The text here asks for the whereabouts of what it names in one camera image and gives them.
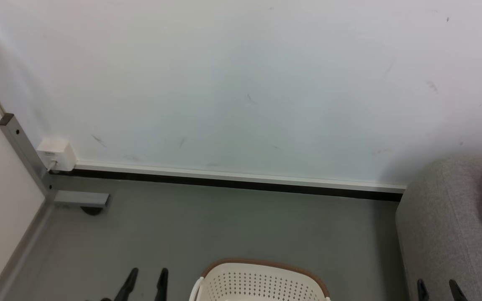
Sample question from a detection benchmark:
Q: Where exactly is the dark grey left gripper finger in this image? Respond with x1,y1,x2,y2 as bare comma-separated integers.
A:
113,268,139,301
154,268,169,301

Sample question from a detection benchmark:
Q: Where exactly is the grey metal frame post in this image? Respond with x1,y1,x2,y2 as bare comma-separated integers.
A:
0,112,54,202

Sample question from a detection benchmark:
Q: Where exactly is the white perforated laundry basket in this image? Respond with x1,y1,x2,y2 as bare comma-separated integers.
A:
189,258,332,301

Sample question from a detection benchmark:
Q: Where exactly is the grey metal frame foot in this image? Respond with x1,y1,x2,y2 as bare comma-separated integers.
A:
52,190,111,209

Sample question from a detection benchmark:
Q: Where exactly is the grey fabric sofa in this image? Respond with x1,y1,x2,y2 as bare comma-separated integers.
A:
395,154,482,301

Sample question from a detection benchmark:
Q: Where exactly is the white wall outlet box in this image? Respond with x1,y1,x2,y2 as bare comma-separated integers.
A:
36,138,77,172

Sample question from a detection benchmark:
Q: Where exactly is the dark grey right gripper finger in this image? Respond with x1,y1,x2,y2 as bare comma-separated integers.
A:
416,278,430,301
449,279,469,301

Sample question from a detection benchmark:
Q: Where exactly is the white and black baseboard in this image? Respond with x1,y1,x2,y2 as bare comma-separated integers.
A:
50,161,407,203

